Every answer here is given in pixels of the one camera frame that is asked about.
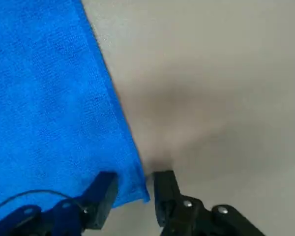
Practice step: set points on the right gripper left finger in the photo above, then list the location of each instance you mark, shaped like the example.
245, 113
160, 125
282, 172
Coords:
103, 196

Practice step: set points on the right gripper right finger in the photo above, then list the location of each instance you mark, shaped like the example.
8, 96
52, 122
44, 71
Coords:
167, 196

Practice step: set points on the blue towel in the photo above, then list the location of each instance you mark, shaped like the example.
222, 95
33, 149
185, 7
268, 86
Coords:
51, 98

